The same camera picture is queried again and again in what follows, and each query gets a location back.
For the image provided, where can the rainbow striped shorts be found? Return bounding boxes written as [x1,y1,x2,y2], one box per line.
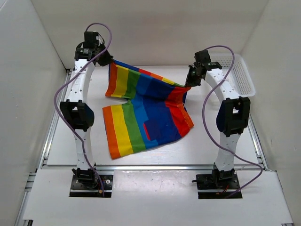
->
[103,60,194,159]

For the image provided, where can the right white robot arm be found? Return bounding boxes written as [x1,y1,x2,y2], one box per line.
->
[185,50,251,188]

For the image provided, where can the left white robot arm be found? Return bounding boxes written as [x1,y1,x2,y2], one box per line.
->
[59,31,113,189]

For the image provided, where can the white plastic mesh basket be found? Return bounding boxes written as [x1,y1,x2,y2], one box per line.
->
[210,53,256,97]

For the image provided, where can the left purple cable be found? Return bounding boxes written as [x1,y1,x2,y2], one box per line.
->
[54,22,112,197]

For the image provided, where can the purple cable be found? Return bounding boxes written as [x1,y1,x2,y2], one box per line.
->
[201,45,263,198]
[54,22,112,197]

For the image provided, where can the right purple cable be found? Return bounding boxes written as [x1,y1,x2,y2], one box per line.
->
[201,45,263,198]

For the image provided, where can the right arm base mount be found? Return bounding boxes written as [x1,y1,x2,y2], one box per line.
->
[191,165,243,200]

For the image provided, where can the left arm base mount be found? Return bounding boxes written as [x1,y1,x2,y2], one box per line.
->
[69,169,113,198]

